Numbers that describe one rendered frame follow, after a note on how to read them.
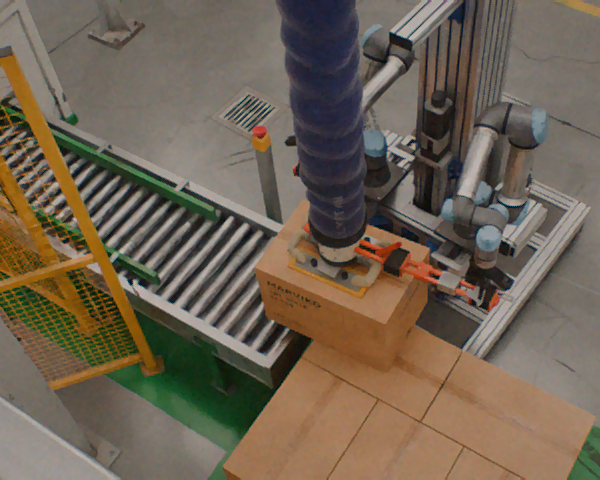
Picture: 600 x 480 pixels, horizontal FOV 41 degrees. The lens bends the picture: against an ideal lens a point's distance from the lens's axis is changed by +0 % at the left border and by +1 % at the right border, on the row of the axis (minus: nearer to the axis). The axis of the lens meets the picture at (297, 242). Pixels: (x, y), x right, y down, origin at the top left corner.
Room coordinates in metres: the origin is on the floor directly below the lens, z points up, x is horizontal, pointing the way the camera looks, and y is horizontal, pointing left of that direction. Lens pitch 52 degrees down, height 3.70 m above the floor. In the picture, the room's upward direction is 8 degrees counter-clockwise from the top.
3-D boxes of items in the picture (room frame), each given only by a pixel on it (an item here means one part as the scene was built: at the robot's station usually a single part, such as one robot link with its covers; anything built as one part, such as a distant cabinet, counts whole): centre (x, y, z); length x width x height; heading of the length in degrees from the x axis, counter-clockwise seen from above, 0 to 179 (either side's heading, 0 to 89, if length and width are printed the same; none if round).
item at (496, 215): (1.67, -0.67, 1.50); 0.11 x 0.11 x 0.08; 61
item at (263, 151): (2.74, 0.10, 0.50); 0.07 x 0.07 x 1.00; 50
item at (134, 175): (3.17, 0.98, 0.60); 1.60 x 0.10 x 0.09; 50
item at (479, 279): (1.58, -0.63, 1.34); 0.09 x 0.08 x 0.12; 53
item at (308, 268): (1.85, -0.11, 1.09); 0.34 x 0.10 x 0.05; 53
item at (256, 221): (2.99, 0.67, 0.50); 2.31 x 0.05 x 0.19; 50
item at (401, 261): (1.77, -0.37, 1.20); 0.10 x 0.08 x 0.06; 143
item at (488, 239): (1.58, -0.64, 1.50); 0.09 x 0.08 x 0.11; 151
